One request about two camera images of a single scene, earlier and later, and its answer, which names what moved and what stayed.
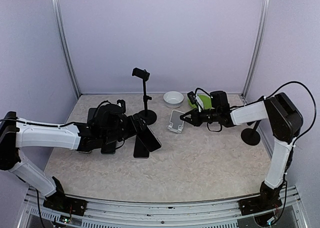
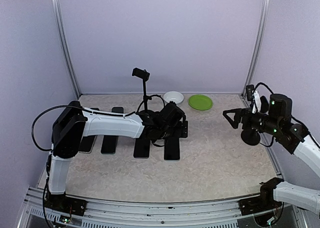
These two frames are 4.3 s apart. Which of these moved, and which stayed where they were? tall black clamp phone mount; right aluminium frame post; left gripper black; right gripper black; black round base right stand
Moved: left gripper black; right gripper black
Stayed: black round base right stand; tall black clamp phone mount; right aluminium frame post
